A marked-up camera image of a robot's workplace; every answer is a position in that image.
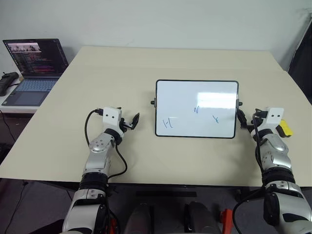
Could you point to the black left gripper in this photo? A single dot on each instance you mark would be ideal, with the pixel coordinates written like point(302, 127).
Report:
point(124, 125)

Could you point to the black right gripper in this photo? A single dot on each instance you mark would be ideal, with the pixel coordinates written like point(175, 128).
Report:
point(251, 128)

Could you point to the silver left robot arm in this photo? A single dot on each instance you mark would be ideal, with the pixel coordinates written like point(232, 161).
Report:
point(97, 158)

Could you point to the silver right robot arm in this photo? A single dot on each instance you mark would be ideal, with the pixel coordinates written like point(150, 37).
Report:
point(275, 156)

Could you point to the yellow and black eraser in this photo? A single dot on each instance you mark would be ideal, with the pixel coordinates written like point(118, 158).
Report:
point(286, 129)

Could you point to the black-framed whiteboard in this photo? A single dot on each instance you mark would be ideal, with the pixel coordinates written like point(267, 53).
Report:
point(195, 107)

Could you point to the black panel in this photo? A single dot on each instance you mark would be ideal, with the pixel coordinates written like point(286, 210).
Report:
point(301, 61)

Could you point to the open grey laptop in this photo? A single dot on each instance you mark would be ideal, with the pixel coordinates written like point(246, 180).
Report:
point(34, 73)

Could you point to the black handheld controller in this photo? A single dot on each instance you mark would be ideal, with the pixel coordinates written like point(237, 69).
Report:
point(7, 81)

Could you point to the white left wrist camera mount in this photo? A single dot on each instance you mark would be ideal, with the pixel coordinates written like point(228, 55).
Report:
point(111, 117)

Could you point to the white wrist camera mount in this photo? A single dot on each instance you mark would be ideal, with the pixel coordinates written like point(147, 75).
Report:
point(111, 117)
point(275, 116)

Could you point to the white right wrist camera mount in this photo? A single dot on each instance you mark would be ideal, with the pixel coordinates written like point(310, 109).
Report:
point(275, 116)

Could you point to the red bracket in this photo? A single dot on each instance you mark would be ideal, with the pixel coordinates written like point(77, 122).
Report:
point(225, 215)
point(113, 226)

